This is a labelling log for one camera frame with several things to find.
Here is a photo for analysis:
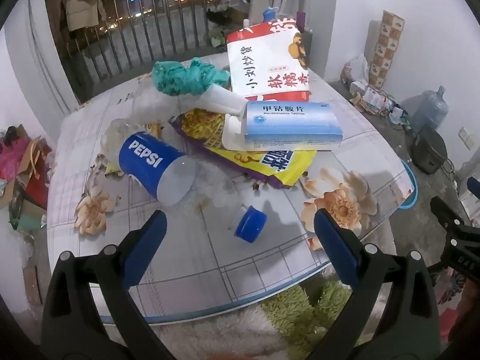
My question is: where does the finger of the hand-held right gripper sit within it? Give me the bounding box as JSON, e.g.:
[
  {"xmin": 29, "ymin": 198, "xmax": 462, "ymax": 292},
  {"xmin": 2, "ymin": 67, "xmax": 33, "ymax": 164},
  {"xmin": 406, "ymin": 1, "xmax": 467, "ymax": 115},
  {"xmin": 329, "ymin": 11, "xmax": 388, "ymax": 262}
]
[{"xmin": 429, "ymin": 196, "xmax": 480, "ymax": 271}]

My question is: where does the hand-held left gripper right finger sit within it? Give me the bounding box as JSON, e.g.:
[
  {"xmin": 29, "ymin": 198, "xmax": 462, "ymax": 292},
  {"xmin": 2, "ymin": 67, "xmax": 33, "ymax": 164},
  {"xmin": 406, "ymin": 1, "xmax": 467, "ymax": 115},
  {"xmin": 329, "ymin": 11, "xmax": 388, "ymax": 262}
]
[{"xmin": 305, "ymin": 208, "xmax": 441, "ymax": 360}]

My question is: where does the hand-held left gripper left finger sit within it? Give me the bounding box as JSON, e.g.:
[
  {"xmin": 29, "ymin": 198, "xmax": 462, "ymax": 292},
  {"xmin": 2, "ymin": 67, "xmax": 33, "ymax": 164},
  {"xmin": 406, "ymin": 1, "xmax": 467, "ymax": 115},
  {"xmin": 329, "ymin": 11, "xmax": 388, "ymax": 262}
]
[{"xmin": 40, "ymin": 210, "xmax": 177, "ymax": 360}]

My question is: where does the blue plastic basket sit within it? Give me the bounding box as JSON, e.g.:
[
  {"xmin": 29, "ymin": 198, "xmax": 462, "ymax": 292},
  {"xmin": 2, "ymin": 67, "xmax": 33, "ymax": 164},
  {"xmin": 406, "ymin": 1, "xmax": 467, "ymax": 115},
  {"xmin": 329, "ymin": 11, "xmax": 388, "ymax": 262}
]
[{"xmin": 399, "ymin": 157, "xmax": 420, "ymax": 211}]

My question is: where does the blue bottle cap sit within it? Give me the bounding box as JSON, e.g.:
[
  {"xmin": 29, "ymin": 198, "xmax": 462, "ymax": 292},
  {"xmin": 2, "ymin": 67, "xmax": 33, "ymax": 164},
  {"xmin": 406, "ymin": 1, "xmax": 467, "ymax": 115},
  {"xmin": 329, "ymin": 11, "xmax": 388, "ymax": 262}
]
[{"xmin": 235, "ymin": 207, "xmax": 268, "ymax": 243}]

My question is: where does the purple yellow snack bag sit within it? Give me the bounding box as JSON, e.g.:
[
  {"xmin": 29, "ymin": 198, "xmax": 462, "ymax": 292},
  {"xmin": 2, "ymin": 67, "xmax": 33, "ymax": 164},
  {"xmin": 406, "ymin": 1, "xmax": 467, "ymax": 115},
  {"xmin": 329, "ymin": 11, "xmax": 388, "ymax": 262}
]
[{"xmin": 169, "ymin": 108, "xmax": 317, "ymax": 188}]

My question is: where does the blue white medicine box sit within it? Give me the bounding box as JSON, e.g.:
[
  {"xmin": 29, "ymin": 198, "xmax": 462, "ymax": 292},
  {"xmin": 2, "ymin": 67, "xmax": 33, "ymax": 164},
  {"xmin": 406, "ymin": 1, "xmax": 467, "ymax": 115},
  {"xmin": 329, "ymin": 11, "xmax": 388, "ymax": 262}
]
[{"xmin": 222, "ymin": 101, "xmax": 344, "ymax": 151}]

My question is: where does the clear plastic bag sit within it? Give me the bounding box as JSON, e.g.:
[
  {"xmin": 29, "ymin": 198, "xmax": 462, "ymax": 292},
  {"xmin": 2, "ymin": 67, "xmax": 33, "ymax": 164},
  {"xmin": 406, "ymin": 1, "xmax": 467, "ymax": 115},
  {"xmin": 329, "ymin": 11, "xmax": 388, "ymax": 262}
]
[{"xmin": 133, "ymin": 82, "xmax": 199, "ymax": 128}]

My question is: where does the white paper cup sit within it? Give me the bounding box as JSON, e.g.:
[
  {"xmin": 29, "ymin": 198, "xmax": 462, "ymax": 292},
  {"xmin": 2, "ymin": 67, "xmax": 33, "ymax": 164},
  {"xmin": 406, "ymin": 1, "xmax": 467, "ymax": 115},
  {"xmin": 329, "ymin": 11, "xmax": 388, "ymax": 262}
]
[{"xmin": 195, "ymin": 84, "xmax": 250, "ymax": 115}]

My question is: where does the teal plastic bag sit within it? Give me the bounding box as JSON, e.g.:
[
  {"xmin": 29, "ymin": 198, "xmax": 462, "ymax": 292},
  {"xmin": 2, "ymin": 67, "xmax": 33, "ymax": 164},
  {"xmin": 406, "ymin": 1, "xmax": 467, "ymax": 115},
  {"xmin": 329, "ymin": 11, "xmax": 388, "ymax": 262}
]
[{"xmin": 152, "ymin": 57, "xmax": 231, "ymax": 97}]

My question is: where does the red white snack bag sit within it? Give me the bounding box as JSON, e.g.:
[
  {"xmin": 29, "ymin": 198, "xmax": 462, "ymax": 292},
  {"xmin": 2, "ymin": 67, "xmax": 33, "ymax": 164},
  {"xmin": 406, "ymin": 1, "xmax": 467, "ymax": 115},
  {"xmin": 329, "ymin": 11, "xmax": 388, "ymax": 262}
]
[{"xmin": 226, "ymin": 17, "xmax": 312, "ymax": 103}]

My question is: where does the white water dispenser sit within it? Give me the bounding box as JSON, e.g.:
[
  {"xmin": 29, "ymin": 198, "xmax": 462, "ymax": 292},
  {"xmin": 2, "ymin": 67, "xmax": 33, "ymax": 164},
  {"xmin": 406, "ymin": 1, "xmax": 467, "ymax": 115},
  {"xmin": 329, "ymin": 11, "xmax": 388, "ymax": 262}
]
[{"xmin": 459, "ymin": 189, "xmax": 480, "ymax": 227}]

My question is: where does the floral tablecloth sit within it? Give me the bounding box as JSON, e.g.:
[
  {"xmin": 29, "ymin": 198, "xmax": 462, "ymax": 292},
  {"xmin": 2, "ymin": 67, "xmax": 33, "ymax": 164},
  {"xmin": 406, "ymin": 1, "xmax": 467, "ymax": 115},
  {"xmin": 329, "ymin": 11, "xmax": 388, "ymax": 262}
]
[{"xmin": 47, "ymin": 50, "xmax": 415, "ymax": 325}]

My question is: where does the black rice cooker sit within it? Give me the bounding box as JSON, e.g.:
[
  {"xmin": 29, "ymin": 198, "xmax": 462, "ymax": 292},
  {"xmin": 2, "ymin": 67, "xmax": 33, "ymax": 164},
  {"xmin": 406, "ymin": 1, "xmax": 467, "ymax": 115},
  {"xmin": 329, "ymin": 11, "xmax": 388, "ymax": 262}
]
[{"xmin": 410, "ymin": 125, "xmax": 449, "ymax": 175}]

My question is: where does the patterned cloth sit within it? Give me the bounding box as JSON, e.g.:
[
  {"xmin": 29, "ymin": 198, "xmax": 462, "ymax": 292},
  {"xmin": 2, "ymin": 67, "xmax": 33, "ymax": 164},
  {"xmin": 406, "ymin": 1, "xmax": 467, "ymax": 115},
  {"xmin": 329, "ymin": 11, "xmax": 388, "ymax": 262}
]
[{"xmin": 431, "ymin": 270, "xmax": 466, "ymax": 306}]

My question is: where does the green fluffy blanket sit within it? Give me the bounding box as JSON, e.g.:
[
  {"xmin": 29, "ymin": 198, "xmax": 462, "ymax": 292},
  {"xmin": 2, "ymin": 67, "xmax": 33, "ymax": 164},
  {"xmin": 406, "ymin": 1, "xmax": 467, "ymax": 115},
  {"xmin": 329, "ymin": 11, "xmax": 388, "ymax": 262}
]
[{"xmin": 260, "ymin": 279, "xmax": 372, "ymax": 360}]

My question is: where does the white fluffy blanket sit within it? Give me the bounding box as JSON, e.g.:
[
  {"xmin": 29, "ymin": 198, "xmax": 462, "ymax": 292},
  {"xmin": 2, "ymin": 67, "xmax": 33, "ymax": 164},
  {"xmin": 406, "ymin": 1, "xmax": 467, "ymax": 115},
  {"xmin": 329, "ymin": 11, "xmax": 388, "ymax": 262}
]
[{"xmin": 101, "ymin": 300, "xmax": 286, "ymax": 360}]

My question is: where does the pink cloth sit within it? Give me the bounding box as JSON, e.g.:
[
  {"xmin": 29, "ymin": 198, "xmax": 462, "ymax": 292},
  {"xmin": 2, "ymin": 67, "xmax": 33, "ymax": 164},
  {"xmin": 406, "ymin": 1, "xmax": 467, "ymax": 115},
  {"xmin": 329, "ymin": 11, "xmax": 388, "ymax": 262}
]
[{"xmin": 440, "ymin": 305, "xmax": 460, "ymax": 344}]

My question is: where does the brown cardboard piece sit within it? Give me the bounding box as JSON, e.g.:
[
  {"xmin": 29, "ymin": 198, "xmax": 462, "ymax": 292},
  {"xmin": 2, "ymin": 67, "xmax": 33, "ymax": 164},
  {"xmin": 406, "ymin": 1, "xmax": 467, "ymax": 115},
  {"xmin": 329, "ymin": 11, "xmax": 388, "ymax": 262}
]
[{"xmin": 22, "ymin": 266, "xmax": 44, "ymax": 306}]

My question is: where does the red pink bag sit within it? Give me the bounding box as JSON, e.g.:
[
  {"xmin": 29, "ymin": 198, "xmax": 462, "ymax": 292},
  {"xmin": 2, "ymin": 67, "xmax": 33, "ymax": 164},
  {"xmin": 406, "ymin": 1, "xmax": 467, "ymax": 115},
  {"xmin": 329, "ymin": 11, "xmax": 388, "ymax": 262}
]
[{"xmin": 0, "ymin": 135, "xmax": 51, "ymax": 211}]

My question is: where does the pile of cartons and papers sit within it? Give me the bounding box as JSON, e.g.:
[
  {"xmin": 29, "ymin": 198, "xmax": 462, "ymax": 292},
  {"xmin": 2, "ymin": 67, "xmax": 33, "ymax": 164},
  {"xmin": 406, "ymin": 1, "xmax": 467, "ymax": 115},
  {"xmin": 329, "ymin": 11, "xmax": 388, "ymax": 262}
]
[{"xmin": 349, "ymin": 80, "xmax": 409, "ymax": 121}]

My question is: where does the white plastic bag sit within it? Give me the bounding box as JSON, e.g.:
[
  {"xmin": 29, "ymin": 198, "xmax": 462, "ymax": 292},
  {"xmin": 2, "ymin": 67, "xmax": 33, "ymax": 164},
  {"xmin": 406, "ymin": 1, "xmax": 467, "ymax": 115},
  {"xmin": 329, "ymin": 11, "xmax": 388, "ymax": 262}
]
[{"xmin": 341, "ymin": 53, "xmax": 370, "ymax": 83}]

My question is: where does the tall tile pattern box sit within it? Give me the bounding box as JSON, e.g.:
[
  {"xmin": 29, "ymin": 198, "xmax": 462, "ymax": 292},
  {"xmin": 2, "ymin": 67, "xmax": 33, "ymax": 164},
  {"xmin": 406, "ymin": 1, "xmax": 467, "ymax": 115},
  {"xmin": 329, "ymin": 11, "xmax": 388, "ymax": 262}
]
[{"xmin": 368, "ymin": 10, "xmax": 406, "ymax": 91}]

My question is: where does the metal balcony railing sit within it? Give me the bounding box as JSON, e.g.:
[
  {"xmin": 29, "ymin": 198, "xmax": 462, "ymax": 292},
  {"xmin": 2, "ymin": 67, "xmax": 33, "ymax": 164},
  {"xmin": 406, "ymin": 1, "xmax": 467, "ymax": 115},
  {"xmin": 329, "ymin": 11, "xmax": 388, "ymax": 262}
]
[{"xmin": 43, "ymin": 0, "xmax": 256, "ymax": 98}]

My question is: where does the hanging beige jacket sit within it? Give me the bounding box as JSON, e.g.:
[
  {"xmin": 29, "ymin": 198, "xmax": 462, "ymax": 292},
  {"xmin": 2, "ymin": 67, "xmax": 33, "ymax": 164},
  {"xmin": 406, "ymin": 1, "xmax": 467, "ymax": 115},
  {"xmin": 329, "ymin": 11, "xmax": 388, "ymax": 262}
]
[{"xmin": 62, "ymin": 0, "xmax": 113, "ymax": 32}]

